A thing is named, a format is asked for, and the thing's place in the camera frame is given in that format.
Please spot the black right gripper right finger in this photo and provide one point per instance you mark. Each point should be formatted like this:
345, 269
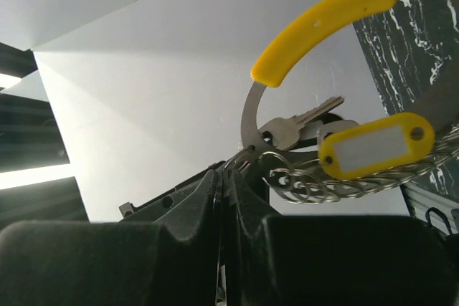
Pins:
332, 260

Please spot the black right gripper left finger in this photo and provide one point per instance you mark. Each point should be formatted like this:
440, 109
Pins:
170, 261

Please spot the black key tag with key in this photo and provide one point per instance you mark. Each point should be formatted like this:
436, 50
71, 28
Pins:
306, 129

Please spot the yellow tag key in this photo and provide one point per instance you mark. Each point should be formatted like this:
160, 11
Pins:
376, 146

